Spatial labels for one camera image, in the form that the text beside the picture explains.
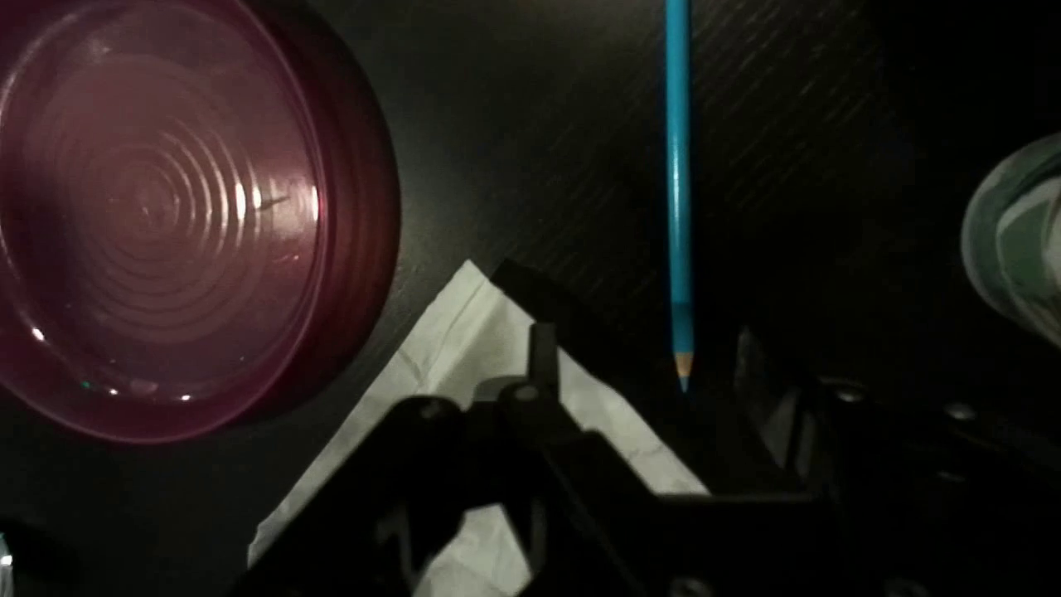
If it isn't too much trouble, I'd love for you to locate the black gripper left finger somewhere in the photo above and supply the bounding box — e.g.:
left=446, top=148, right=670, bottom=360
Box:
left=229, top=332, right=655, bottom=597

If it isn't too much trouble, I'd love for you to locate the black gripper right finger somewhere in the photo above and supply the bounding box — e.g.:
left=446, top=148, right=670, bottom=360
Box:
left=732, top=327, right=1061, bottom=597

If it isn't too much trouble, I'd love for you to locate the blue pencil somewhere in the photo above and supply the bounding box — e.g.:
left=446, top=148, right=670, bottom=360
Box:
left=663, top=0, right=698, bottom=393

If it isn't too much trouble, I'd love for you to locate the white paper cup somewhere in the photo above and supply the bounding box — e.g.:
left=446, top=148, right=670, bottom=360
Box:
left=963, top=134, right=1061, bottom=345

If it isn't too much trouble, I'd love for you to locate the maroon plastic plate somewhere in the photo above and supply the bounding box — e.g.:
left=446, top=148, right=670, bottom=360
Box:
left=0, top=0, right=403, bottom=444

